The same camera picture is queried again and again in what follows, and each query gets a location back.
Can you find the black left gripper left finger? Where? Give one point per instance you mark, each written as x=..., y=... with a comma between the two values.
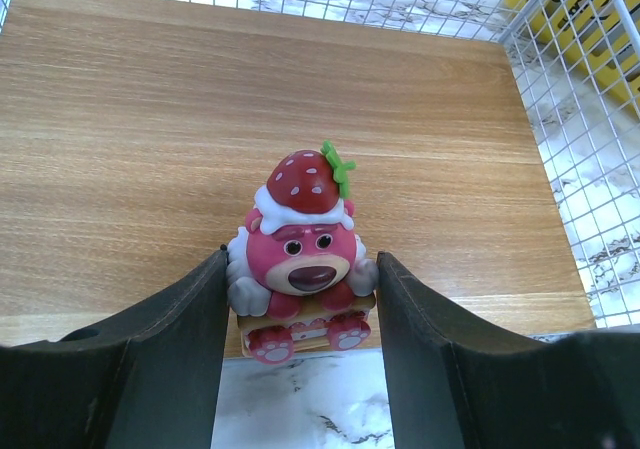
x=146, y=377

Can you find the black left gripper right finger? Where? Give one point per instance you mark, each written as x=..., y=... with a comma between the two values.
x=455, y=380

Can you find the pink bear cake car toy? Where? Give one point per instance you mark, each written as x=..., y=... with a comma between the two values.
x=298, y=275

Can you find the yellow plastic basket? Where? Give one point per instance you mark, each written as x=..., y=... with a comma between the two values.
x=590, y=37

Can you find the white wire wooden shelf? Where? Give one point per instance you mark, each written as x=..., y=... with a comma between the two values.
x=134, y=134

